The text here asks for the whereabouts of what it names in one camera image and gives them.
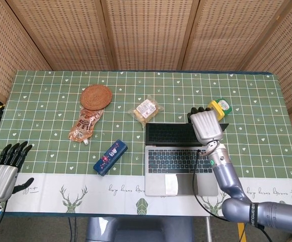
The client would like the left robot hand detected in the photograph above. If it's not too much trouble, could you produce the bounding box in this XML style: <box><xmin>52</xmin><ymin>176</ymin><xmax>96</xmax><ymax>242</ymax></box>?
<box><xmin>0</xmin><ymin>141</ymin><xmax>35</xmax><ymax>203</ymax></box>

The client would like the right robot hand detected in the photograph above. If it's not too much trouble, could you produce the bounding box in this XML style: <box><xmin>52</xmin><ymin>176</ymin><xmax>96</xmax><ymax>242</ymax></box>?
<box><xmin>187</xmin><ymin>106</ymin><xmax>224</xmax><ymax>146</ymax></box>

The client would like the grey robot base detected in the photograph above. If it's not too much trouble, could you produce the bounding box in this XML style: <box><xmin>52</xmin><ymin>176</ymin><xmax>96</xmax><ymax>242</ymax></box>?
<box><xmin>85</xmin><ymin>216</ymin><xmax>195</xmax><ymax>242</ymax></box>

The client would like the silver laptop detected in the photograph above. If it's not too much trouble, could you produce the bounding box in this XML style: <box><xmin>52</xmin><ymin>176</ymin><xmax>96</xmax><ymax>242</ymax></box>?
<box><xmin>144</xmin><ymin>123</ymin><xmax>230</xmax><ymax>197</ymax></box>

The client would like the yellow green small container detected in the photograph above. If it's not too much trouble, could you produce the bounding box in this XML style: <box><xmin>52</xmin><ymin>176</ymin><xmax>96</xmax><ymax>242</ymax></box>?
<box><xmin>208</xmin><ymin>99</ymin><xmax>233</xmax><ymax>121</ymax></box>

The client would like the green checked tablecloth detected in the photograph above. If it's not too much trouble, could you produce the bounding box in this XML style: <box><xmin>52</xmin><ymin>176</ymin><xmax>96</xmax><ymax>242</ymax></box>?
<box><xmin>0</xmin><ymin>70</ymin><xmax>292</xmax><ymax>217</ymax></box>

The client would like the clear wrapped pastry packet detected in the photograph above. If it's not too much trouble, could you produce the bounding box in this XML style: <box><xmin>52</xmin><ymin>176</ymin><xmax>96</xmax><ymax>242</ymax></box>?
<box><xmin>128</xmin><ymin>94</ymin><xmax>165</xmax><ymax>128</ymax></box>

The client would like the orange spouted drink pouch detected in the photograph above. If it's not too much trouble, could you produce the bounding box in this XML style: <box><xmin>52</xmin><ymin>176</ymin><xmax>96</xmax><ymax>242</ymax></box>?
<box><xmin>68</xmin><ymin>108</ymin><xmax>105</xmax><ymax>145</ymax></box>

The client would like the dark blue printed box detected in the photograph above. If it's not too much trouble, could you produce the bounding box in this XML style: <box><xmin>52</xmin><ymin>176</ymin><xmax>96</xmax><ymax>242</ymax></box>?
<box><xmin>93</xmin><ymin>141</ymin><xmax>129</xmax><ymax>177</ymax></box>

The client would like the round woven rattan coaster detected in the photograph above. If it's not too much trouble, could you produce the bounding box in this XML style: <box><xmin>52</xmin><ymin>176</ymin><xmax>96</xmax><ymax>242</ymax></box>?
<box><xmin>81</xmin><ymin>85</ymin><xmax>112</xmax><ymax>110</ymax></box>

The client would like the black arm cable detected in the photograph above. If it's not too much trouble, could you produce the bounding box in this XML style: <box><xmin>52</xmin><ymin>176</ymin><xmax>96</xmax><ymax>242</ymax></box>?
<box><xmin>192</xmin><ymin>149</ymin><xmax>227</xmax><ymax>220</ymax></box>

